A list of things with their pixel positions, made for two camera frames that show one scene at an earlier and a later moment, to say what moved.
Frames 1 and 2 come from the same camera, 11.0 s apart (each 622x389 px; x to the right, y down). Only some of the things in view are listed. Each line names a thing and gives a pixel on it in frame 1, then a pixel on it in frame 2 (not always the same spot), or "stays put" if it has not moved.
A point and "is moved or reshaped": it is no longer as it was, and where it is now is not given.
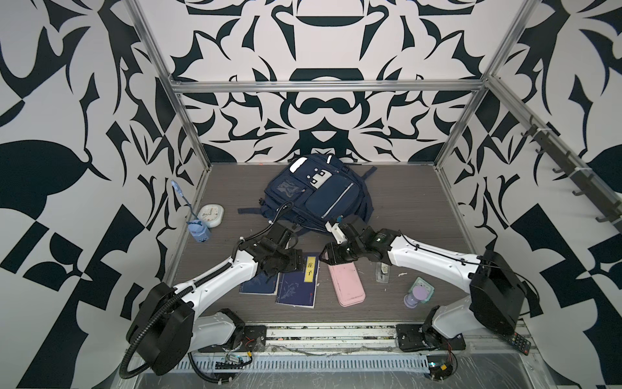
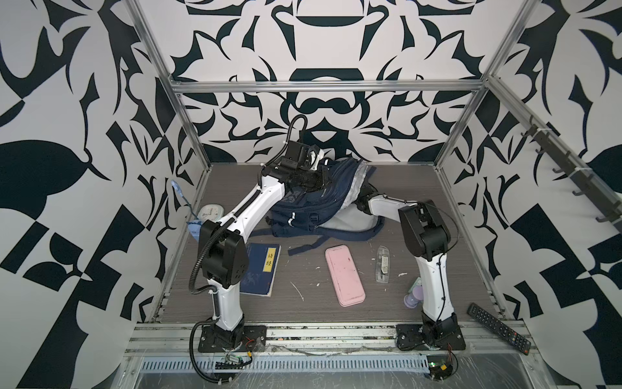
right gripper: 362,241 -> 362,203
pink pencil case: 347,284 stays put
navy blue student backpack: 313,191 is moved or reshaped
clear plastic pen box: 382,272 stays put
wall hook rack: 568,167 stays put
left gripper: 296,261 -> 321,173
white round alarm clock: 211,215 stays put
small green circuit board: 440,366 stays put
